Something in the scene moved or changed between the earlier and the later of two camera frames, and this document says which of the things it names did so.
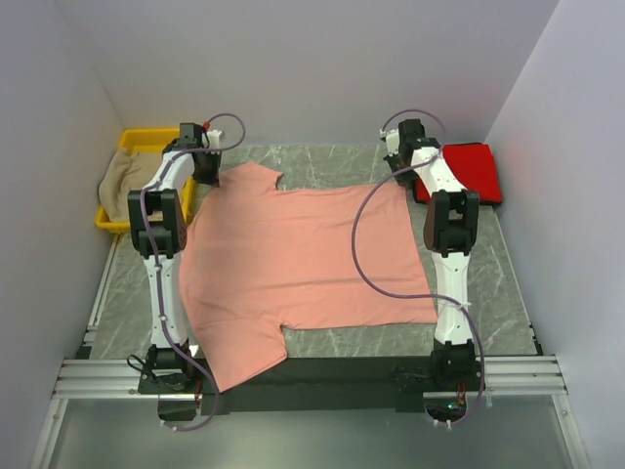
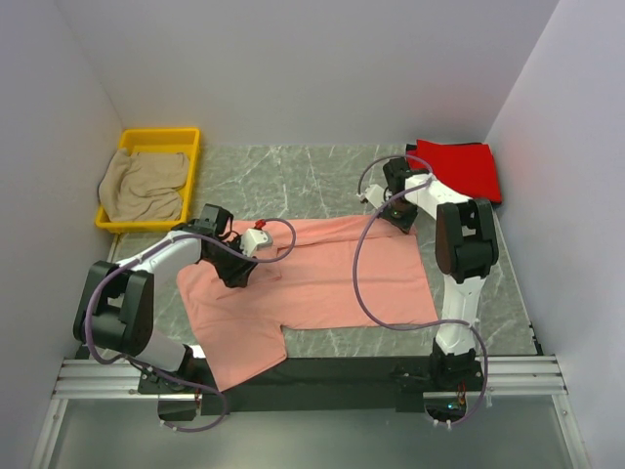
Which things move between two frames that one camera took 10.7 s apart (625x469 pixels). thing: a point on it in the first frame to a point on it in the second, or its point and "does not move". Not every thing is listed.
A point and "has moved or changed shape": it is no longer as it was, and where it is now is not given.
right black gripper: (404, 179) to (406, 224)
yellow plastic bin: (145, 140) does not move
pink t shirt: (258, 255) has moved or changed shape
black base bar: (329, 385) does not move
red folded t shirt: (475, 166) does not move
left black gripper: (212, 179) to (238, 275)
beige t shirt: (126, 171) does not move
